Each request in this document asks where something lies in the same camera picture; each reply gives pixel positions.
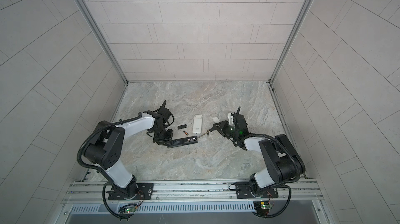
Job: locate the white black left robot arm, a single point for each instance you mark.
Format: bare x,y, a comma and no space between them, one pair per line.
102,149

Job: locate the white remote control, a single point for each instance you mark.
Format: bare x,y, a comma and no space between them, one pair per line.
197,124

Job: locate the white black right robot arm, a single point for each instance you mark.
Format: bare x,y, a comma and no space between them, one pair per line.
282,162

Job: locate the black yellow screwdriver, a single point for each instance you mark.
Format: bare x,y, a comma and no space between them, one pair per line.
204,134

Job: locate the aluminium corner post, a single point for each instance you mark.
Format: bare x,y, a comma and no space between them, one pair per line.
100,37
296,28

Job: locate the aluminium corner post right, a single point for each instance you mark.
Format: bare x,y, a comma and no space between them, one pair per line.
296,28

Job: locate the aluminium corner post left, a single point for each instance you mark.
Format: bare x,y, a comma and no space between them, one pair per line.
100,37

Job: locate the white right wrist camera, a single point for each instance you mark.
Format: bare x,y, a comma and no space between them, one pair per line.
230,119

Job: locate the circuit board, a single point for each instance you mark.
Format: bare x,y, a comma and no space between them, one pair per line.
262,208
128,209

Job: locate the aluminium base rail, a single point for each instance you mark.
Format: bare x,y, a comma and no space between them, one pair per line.
190,196

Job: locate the black remote battery cover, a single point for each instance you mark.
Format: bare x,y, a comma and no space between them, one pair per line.
182,126

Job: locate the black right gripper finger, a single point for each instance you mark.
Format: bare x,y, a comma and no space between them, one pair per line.
220,125
219,130

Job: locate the left circuit board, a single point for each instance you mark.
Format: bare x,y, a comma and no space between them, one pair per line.
128,209

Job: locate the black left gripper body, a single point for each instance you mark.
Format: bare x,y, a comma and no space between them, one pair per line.
164,137

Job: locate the right circuit board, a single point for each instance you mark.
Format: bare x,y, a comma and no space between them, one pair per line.
262,208

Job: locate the black remote control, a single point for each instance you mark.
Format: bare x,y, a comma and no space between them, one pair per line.
182,142

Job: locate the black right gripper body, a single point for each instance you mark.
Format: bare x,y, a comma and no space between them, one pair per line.
232,133

